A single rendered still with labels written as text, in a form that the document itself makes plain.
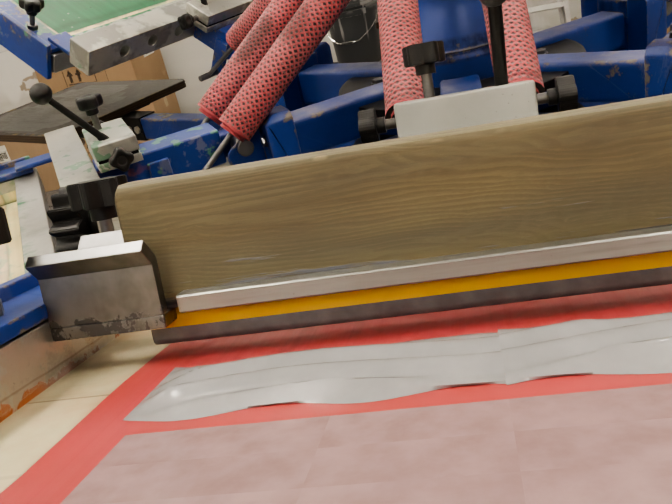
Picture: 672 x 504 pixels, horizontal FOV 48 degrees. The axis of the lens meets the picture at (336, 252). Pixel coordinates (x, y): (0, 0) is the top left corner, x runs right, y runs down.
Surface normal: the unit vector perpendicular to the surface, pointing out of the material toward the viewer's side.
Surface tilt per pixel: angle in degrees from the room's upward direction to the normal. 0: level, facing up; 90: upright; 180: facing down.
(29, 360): 90
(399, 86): 35
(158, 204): 75
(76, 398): 15
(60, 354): 90
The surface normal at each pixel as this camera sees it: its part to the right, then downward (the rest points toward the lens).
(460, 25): -0.07, -0.01
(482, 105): -0.16, 0.22
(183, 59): -0.11, 0.46
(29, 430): -0.17, -0.97
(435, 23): -0.44, 0.02
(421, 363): -0.31, -0.73
